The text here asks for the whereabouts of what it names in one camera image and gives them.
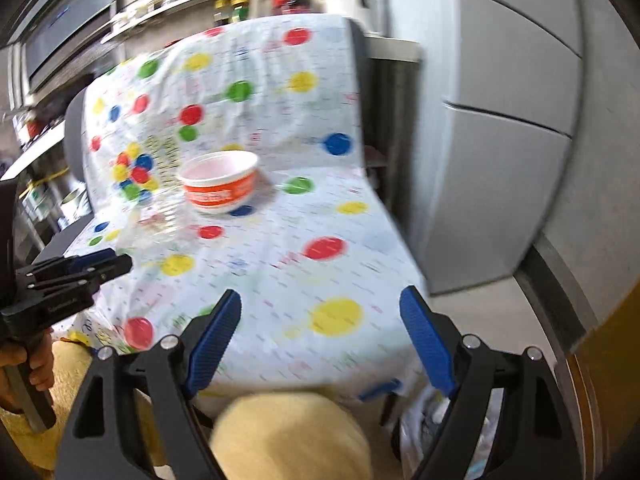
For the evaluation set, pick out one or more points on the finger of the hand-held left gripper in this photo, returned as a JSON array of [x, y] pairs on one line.
[[90, 258], [112, 267]]

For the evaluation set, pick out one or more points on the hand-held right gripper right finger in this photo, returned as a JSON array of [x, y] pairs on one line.
[[425, 330]]

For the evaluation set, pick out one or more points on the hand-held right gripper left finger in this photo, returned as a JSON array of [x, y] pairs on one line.
[[220, 330]]

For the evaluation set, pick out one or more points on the clear plastic bottle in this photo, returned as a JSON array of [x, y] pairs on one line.
[[160, 215]]

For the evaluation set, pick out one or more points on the white plastic bag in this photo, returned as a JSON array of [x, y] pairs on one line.
[[425, 435]]

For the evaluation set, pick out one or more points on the person's left hand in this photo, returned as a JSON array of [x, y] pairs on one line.
[[42, 367]]

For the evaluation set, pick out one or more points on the white canister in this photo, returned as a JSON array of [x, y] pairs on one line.
[[75, 205]]

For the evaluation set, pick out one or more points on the blue plastic piece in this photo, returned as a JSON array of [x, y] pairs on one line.
[[379, 390]]

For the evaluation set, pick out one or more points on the white kitchen counter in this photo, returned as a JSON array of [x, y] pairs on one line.
[[37, 150]]

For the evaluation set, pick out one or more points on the polka dot cloth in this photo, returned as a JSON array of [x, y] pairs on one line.
[[280, 220]]

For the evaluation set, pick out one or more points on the yellow fleece pants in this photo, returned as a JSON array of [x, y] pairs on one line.
[[290, 435]]

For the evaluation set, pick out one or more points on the orange and white bowl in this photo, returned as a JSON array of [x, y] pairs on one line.
[[220, 195]]

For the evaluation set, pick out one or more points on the brown wooden furniture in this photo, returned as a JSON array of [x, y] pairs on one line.
[[610, 400]]

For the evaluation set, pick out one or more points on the white refrigerator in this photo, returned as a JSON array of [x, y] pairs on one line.
[[500, 110]]

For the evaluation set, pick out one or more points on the grey office chair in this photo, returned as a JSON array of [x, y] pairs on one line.
[[359, 60]]

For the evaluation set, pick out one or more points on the dark sauce bottle yellow cap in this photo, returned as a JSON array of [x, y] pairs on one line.
[[221, 10]]

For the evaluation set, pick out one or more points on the yellow green bottle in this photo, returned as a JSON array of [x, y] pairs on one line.
[[240, 9]]

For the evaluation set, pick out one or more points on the white bottle red cap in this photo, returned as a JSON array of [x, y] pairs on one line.
[[261, 6]]

